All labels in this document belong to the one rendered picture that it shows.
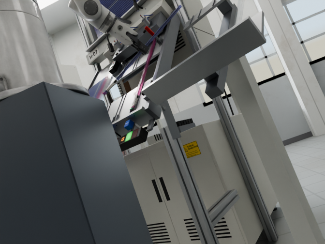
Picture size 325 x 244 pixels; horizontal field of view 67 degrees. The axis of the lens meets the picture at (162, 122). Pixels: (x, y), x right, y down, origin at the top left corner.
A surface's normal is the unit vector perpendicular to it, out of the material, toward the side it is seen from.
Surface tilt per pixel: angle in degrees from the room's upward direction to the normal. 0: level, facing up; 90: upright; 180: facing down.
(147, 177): 90
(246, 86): 90
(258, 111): 90
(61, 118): 90
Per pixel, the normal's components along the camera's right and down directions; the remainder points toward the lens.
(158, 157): -0.58, 0.11
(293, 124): -0.19, -0.05
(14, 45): 0.34, -0.24
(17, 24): 0.52, -0.30
